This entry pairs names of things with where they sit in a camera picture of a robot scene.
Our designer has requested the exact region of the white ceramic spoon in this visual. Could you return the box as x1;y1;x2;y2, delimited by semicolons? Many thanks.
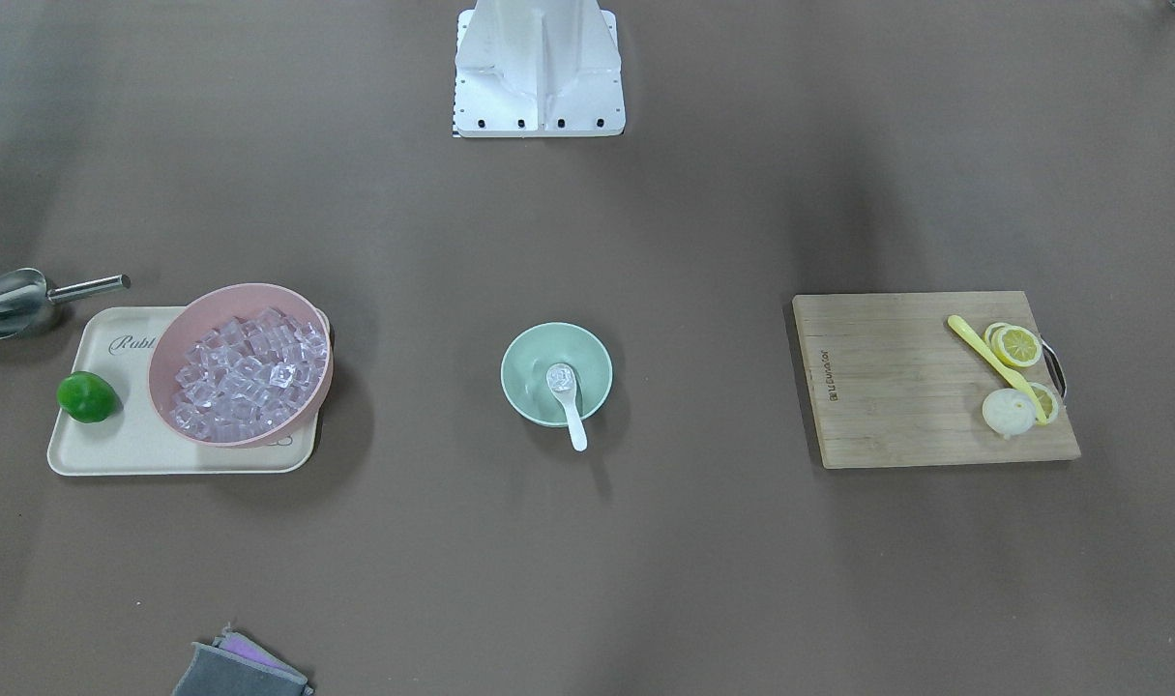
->
544;362;588;451

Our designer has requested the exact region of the single ice cube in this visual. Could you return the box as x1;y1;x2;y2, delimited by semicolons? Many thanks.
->
546;364;575;392

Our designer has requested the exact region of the mint green bowl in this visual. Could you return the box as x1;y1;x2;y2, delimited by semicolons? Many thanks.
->
501;322;615;428

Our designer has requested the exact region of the clear ice cube pile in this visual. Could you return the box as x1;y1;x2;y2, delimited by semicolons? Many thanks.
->
160;307;331;444

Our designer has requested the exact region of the pink bowl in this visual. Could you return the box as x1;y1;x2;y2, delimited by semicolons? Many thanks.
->
148;282;335;449

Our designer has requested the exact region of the steel ice scoop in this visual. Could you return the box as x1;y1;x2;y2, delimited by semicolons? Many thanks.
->
0;268;132;340

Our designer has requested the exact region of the wooden cutting board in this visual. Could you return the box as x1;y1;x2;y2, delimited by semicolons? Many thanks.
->
791;290;1081;470

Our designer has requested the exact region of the white peeled lemon end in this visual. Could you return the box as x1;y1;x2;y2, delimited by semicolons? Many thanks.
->
981;389;1038;440

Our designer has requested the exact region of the lemon slice upper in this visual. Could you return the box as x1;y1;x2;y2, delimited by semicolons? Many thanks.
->
983;322;1043;369

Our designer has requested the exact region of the lemon slice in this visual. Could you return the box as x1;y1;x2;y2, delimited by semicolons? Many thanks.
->
983;322;1043;369
1029;382;1063;424

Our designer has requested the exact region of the yellow plastic knife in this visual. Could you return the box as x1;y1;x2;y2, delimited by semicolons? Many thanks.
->
946;314;1048;424

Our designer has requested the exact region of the lemon slice lower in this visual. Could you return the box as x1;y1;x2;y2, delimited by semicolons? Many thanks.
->
1029;382;1063;424

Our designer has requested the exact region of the beige rectangular tray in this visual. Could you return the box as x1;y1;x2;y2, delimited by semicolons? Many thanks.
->
46;305;320;477

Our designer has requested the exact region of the grey folded cloth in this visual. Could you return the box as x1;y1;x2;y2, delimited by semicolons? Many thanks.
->
172;625;314;695

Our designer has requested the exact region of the green lime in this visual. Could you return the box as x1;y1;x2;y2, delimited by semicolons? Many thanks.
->
56;372;122;423

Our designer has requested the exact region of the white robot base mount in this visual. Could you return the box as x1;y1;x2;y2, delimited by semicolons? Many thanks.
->
452;1;627;138

